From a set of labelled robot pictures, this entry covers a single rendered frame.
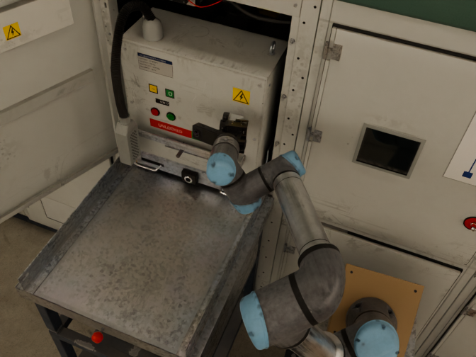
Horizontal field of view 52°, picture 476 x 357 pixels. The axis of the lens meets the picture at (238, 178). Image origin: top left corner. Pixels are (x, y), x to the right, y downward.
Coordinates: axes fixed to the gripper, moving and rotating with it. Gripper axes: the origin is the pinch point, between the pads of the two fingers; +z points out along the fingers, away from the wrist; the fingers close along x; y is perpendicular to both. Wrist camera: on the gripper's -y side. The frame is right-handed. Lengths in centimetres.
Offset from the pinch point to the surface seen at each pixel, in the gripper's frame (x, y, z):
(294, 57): 22.3, 18.2, -4.2
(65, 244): -44, -49, -20
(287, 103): 6.4, 18.2, 0.1
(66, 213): -87, -82, 52
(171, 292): -47, -11, -31
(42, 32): 22, -55, -4
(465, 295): -59, 92, -3
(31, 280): -47, -55, -34
